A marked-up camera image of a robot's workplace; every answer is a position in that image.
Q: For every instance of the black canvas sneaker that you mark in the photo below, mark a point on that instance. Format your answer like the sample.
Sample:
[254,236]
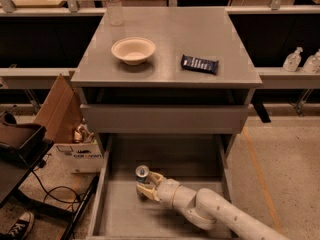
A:
[22,227]

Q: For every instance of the brown cardboard box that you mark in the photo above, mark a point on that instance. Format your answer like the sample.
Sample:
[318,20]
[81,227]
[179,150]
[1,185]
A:
[60,113]

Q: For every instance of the open grey middle drawer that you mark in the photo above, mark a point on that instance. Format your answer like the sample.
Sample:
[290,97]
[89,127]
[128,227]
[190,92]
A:
[197,161]

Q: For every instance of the white printed cardboard box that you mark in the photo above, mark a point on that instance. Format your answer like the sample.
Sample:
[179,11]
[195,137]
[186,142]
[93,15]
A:
[80,157]

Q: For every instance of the red bull can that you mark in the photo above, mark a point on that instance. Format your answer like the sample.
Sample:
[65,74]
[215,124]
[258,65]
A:
[142,173]

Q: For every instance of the dark blue snack bar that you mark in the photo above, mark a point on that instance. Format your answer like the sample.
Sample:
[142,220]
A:
[199,65]

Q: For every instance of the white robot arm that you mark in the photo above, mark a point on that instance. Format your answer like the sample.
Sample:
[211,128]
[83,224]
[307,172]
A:
[203,208]

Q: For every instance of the black side table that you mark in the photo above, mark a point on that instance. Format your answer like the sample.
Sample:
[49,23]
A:
[12,176]

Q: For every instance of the grey drawer cabinet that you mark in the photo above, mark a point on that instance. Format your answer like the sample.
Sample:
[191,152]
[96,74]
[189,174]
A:
[159,96]

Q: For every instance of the beige paper bowl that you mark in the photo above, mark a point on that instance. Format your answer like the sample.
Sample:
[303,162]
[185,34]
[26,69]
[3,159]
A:
[133,50]

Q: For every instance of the clear plastic water bottle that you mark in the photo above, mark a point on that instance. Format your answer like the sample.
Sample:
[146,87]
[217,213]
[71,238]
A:
[114,10]

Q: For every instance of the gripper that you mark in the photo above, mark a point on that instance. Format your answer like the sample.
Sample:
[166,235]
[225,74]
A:
[166,190]

